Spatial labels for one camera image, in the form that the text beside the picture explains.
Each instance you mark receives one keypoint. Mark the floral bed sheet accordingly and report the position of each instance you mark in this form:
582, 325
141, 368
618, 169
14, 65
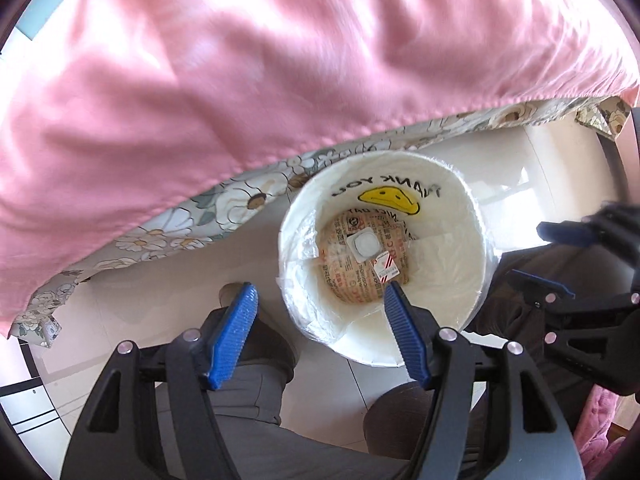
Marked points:
235, 200

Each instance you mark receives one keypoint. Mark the white smiley plastic bag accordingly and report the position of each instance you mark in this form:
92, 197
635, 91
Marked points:
390, 195

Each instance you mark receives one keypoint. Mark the person's left leg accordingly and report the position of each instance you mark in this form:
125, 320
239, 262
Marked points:
255, 380

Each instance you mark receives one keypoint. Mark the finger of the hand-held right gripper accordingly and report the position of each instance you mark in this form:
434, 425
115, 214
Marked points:
565, 233
542, 284

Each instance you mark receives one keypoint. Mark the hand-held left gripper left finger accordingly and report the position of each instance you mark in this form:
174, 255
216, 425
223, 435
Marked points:
235, 330

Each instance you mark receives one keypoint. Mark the small red striped packet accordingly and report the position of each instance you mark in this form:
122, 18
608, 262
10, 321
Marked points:
387, 266

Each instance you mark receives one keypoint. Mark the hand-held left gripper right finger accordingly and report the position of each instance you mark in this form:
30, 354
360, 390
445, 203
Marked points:
405, 332

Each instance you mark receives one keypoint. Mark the white blister pack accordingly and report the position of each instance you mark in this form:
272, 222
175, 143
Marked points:
365, 244

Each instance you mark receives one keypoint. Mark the white round waste bin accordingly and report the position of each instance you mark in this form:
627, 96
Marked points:
372, 342

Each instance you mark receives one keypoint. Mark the person's right leg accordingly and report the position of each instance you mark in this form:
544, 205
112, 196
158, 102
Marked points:
505, 320

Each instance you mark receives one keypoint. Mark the brown printed paper wrapper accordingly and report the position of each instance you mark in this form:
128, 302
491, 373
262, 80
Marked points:
337, 240

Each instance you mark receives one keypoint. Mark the person's leg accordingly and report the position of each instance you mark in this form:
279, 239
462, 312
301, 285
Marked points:
255, 380
505, 320

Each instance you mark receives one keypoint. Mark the pink duvet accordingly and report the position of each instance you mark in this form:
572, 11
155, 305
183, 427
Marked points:
250, 85

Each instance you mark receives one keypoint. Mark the pink quilted jacket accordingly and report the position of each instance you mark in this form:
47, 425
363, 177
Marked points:
602, 430

